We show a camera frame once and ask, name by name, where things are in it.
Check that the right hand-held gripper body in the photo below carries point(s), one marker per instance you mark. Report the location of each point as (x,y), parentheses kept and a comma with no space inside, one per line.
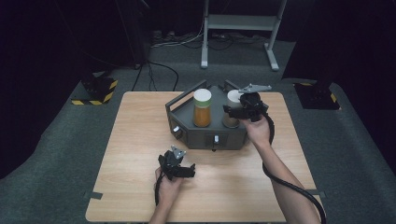
(252,105)

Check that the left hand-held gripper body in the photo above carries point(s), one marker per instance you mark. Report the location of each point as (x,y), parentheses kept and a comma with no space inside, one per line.
(170,165)

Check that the brown spice jar white lid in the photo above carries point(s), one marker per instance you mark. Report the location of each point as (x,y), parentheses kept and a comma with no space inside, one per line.
(232,98)

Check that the dark grey spice rack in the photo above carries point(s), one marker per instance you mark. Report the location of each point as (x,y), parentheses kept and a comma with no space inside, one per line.
(218,137)

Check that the orange spice jar white lid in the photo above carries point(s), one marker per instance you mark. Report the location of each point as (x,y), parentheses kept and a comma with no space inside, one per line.
(202,109)

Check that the person's left hand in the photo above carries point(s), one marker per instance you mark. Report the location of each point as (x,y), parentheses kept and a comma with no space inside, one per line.
(168,189)

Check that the person's right hand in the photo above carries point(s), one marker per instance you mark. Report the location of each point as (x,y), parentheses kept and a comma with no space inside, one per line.
(258,132)

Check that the black yellow striped stand base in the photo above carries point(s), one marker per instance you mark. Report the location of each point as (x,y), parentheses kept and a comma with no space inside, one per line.
(317,96)
(99,90)

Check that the grey tape strip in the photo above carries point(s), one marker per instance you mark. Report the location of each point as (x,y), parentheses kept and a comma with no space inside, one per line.
(317,193)
(93,195)

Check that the grey metal stand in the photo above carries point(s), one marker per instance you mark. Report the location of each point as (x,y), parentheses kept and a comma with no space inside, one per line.
(241,22)

